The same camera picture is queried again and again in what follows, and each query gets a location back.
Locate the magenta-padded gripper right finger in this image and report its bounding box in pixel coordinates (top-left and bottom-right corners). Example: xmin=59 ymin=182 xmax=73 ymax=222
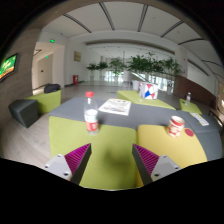
xmin=131 ymin=143 xmax=183 ymax=186

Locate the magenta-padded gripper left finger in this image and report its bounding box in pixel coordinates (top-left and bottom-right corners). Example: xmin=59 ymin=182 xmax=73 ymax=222
xmin=43 ymin=143 xmax=93 ymax=185

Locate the clear red-capped water bottle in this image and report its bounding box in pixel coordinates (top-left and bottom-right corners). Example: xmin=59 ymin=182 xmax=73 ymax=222
xmin=83 ymin=91 xmax=100 ymax=136

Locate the red and white mug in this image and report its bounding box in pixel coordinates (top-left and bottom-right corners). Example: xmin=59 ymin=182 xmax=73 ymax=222
xmin=167 ymin=115 xmax=186 ymax=138

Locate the flat round red coaster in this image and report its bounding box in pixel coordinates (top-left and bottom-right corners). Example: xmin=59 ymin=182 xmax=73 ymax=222
xmin=184 ymin=128 xmax=195 ymax=138

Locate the yellow-edged white booklet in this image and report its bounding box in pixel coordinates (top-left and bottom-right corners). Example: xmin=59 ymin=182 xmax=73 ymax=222
xmin=189 ymin=112 xmax=210 ymax=127

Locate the small green ottoman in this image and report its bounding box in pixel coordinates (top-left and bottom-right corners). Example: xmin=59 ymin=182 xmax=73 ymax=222
xmin=178 ymin=98 xmax=203 ymax=115

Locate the green ottoman with bag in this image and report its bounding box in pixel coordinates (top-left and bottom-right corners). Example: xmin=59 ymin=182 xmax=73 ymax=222
xmin=24 ymin=89 xmax=63 ymax=115

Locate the small clear drink bottle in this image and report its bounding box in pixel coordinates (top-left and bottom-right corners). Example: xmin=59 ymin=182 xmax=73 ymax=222
xmin=185 ymin=92 xmax=192 ymax=107

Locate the wide green ottoman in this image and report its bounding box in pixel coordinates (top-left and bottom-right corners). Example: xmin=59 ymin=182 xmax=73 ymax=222
xmin=117 ymin=90 xmax=177 ymax=111

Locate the white printed magazine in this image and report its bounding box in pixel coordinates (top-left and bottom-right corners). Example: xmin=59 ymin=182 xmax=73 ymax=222
xmin=97 ymin=98 xmax=132 ymax=117

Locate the red blue white cube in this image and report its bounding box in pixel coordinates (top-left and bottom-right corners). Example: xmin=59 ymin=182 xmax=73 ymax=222
xmin=138 ymin=82 xmax=159 ymax=100

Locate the black bag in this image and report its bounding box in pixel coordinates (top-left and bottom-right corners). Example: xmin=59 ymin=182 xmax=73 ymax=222
xmin=43 ymin=83 xmax=62 ymax=94

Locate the group of potted plants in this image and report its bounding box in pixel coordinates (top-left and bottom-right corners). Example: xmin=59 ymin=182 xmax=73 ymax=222
xmin=86 ymin=54 xmax=184 ymax=84

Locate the framed wall plaque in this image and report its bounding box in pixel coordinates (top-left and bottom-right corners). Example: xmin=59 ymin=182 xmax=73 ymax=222
xmin=73 ymin=50 xmax=82 ymax=63

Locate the green wall screen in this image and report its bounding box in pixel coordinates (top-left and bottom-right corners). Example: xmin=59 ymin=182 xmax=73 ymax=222
xmin=0 ymin=53 xmax=19 ymax=83

